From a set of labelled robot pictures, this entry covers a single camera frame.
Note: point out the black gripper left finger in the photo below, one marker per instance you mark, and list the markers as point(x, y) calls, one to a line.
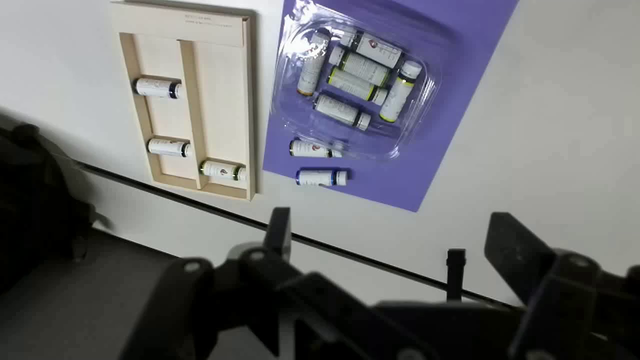
point(201, 300)

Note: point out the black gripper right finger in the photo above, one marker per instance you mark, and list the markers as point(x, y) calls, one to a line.
point(573, 300)

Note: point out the small white bottle blue band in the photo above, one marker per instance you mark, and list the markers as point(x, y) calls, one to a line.
point(323, 176)

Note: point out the light wooden compartment tray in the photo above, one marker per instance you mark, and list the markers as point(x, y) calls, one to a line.
point(221, 101)

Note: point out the small white bottle dark cap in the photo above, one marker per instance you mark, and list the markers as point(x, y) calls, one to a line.
point(157, 87)
point(222, 170)
point(169, 146)

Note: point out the clear plastic container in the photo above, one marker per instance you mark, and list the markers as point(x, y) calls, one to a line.
point(292, 113)

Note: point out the small white labelled bottle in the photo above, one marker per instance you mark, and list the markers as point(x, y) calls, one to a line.
point(378, 50)
point(313, 65)
point(399, 93)
point(337, 108)
point(365, 68)
point(351, 85)

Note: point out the purple mat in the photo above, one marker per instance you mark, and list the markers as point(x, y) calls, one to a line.
point(453, 40)

